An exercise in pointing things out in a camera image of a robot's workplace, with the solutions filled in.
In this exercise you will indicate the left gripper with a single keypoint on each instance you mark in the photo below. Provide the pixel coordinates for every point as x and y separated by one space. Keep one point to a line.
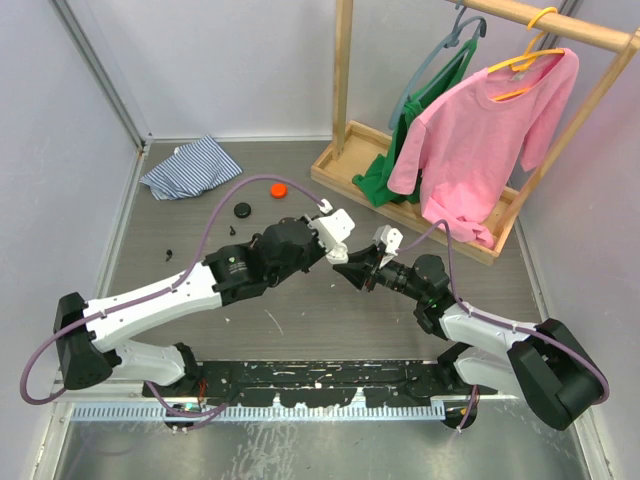
319 247

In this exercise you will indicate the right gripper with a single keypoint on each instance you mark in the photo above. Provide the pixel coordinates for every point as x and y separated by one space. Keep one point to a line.
361 264

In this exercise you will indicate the wooden clothes rack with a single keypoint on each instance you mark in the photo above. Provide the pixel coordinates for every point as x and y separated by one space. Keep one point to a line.
354 145

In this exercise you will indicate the white earbud charging case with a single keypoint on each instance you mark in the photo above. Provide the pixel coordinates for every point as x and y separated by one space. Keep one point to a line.
338 254

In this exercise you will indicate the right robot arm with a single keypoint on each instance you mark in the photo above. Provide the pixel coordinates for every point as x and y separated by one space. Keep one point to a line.
542 364

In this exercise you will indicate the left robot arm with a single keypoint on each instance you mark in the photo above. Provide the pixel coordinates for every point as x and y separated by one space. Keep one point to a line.
94 339

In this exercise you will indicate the orange earbud charging case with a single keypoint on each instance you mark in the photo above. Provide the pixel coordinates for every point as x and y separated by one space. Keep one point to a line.
279 190

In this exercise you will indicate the green garment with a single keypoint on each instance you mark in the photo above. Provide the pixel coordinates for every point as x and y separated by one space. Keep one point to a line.
373 183

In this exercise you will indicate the blue striped cloth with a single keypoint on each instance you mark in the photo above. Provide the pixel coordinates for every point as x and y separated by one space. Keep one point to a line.
191 170

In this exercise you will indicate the pink t-shirt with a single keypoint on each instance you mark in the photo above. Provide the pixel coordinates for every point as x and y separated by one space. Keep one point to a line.
460 151

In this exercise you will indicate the yellow hanger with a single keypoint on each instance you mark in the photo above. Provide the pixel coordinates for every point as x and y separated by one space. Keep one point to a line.
520 64

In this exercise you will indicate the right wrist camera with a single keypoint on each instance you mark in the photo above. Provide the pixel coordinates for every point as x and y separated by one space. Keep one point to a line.
387 241

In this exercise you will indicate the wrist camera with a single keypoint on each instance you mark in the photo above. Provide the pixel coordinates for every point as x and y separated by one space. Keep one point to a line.
387 241
333 229

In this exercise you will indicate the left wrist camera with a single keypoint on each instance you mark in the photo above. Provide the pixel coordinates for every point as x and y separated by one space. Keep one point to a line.
333 229

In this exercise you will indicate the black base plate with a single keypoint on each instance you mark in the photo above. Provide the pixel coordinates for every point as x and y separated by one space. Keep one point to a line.
392 383

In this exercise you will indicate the white slotted cable duct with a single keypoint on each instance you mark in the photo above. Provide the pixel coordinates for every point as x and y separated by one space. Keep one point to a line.
145 411

